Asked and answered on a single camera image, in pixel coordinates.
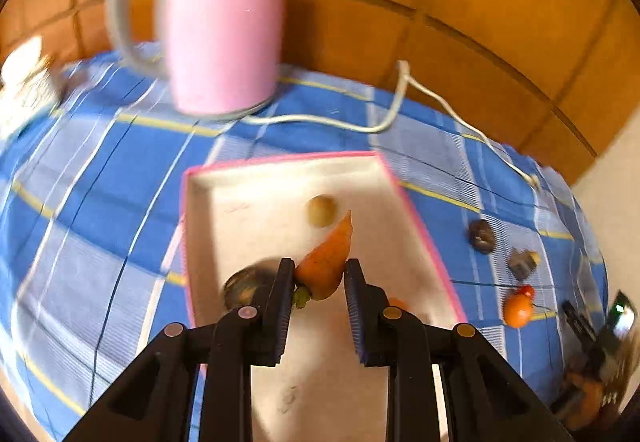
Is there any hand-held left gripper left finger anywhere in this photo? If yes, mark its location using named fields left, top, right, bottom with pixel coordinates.
left=65, top=258, right=297, bottom=442

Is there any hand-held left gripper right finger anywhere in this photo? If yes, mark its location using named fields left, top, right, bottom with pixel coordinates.
left=344, top=258, right=576, bottom=442

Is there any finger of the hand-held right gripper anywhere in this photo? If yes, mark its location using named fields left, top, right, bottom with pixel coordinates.
left=561, top=300, right=598, bottom=344

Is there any large dark wrinkled fruit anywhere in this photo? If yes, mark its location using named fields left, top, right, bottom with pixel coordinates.
left=222, top=261, right=281, bottom=313

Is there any small orange carrot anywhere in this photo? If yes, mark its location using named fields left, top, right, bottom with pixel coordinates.
left=292, top=210, right=354, bottom=309

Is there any greenish round fruit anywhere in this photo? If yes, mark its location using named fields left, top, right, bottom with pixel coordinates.
left=306, top=194, right=337, bottom=229

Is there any pink-rimmed white box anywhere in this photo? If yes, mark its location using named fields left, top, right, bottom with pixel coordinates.
left=181, top=151, right=468, bottom=442

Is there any person's right hand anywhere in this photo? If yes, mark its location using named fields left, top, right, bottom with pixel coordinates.
left=564, top=369, right=607, bottom=430

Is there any large orange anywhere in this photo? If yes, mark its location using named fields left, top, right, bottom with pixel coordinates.
left=502, top=294, right=535, bottom=329

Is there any cut dark passion fruit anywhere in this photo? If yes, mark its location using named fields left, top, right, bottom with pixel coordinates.
left=507, top=248, right=541, bottom=281

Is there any dark wrinkled passion fruit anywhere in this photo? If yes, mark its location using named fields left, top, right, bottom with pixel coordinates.
left=467, top=218, right=496, bottom=253

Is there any white kettle base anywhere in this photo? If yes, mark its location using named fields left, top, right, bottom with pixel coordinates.
left=200, top=86, right=281, bottom=123

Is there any blue plaid tablecloth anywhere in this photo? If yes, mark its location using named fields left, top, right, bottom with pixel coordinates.
left=0, top=49, right=608, bottom=442

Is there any pink electric kettle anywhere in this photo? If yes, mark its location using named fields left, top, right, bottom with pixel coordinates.
left=107, top=0, right=286, bottom=117

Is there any small patterned box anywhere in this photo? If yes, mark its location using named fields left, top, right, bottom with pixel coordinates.
left=0, top=54, right=76, bottom=133

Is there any white object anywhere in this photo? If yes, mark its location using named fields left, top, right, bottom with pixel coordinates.
left=0, top=36, right=46, bottom=87

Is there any white power cord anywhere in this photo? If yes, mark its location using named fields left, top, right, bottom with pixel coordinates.
left=245, top=60, right=543, bottom=193

